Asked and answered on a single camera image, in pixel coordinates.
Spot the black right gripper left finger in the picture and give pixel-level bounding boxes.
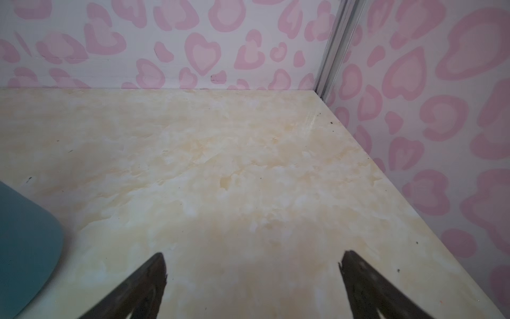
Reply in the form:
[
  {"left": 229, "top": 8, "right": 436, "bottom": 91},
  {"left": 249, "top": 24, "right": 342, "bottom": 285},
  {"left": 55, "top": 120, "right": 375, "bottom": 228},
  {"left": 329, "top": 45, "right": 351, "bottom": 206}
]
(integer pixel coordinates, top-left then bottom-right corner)
[{"left": 81, "top": 253, "right": 167, "bottom": 319}]

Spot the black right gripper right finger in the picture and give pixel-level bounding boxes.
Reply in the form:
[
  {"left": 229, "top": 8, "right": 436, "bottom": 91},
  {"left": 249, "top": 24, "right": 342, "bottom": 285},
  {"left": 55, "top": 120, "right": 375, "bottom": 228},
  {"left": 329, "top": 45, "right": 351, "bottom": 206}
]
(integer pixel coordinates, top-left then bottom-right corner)
[{"left": 339, "top": 250, "right": 432, "bottom": 319}]

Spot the teal ceramic vase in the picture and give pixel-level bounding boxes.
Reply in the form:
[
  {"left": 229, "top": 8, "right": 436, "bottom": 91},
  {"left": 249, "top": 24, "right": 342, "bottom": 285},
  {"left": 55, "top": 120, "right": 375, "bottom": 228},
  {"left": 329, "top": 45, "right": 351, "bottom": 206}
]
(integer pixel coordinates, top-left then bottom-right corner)
[{"left": 1, "top": 183, "right": 64, "bottom": 318}]

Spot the aluminium corner frame post right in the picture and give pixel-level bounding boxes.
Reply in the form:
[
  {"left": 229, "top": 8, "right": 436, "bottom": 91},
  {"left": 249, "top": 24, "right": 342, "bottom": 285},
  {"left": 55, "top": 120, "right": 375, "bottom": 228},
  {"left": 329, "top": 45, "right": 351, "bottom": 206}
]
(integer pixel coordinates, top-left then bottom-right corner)
[{"left": 313, "top": 0, "right": 366, "bottom": 102}]

